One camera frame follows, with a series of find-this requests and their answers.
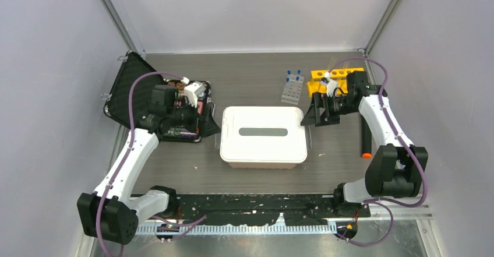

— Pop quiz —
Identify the yellow test tube rack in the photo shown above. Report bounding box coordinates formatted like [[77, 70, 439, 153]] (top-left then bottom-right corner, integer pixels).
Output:
[[306, 68, 365, 98]]

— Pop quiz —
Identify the clear tube rack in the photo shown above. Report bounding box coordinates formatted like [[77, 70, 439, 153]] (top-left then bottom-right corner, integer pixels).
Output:
[[281, 74, 304, 105]]

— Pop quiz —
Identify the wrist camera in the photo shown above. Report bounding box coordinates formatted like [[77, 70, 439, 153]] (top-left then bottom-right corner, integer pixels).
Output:
[[320, 72, 338, 97], [181, 77, 207, 108]]

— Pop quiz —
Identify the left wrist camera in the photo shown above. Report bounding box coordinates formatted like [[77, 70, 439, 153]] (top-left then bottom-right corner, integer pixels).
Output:
[[181, 77, 207, 108]]

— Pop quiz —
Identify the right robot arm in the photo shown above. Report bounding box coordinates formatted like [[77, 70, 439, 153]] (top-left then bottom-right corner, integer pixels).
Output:
[[301, 69, 428, 217]]

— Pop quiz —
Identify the white bin lid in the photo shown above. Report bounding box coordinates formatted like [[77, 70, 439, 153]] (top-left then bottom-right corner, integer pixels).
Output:
[[219, 106, 308, 161]]

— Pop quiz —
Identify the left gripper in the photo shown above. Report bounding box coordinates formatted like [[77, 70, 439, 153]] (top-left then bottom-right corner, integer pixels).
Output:
[[167, 96, 221, 138]]

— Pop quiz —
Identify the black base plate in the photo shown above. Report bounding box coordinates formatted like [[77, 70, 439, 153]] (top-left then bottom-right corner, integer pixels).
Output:
[[158, 194, 371, 226]]

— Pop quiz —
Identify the black poker chip case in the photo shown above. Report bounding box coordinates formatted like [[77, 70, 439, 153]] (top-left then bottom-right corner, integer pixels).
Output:
[[104, 51, 213, 143]]

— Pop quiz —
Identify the black flashlight orange end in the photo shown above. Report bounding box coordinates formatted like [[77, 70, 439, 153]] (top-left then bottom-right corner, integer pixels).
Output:
[[360, 115, 372, 159]]

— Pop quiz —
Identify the pink plastic bin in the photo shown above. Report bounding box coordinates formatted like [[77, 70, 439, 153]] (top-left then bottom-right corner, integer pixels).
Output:
[[223, 159, 305, 170]]

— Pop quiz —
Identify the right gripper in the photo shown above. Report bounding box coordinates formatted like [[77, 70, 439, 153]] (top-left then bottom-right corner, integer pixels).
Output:
[[301, 91, 358, 127]]

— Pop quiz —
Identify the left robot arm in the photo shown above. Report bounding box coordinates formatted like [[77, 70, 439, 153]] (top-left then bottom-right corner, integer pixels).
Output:
[[77, 81, 221, 245]]

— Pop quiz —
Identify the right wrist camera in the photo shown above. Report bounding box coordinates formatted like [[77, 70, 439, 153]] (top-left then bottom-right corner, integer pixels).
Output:
[[320, 72, 338, 97]]

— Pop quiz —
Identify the glass test tube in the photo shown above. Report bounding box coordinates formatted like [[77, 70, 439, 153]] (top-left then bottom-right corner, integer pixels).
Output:
[[327, 57, 337, 71]]

